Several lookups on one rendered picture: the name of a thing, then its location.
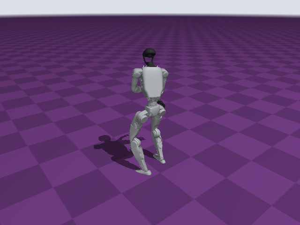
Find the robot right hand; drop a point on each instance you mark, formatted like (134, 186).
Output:
(160, 102)

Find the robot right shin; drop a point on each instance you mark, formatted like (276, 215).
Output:
(158, 145)

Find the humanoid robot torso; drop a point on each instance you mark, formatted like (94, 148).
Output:
(152, 85)

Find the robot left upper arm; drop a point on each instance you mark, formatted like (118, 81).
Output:
(135, 77)

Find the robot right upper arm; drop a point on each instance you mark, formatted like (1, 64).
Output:
(165, 75)

